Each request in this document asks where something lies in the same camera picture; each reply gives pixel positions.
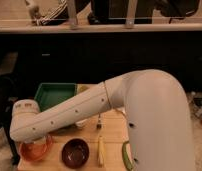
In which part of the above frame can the green plastic tray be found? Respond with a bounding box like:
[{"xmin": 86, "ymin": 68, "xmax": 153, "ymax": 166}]
[{"xmin": 34, "ymin": 83, "xmax": 77, "ymax": 111}]

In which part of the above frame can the green can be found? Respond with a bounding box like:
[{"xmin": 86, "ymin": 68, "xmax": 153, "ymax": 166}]
[{"xmin": 77, "ymin": 85, "xmax": 89, "ymax": 94}]

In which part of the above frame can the metal fork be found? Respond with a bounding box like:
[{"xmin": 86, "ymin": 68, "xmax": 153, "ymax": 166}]
[{"xmin": 96, "ymin": 114, "xmax": 102, "ymax": 129}]

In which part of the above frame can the orange bowl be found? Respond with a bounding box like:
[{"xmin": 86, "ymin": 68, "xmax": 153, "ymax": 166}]
[{"xmin": 19, "ymin": 134, "xmax": 53, "ymax": 162}]

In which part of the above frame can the white cup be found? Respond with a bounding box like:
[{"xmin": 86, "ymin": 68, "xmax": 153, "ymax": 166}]
[{"xmin": 75, "ymin": 120, "xmax": 87, "ymax": 129}]

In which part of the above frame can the dark red bowl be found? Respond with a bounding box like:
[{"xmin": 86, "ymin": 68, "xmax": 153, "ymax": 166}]
[{"xmin": 61, "ymin": 138, "xmax": 89, "ymax": 169}]

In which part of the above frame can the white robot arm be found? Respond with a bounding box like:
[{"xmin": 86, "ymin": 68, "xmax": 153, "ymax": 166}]
[{"xmin": 10, "ymin": 69, "xmax": 196, "ymax": 171}]

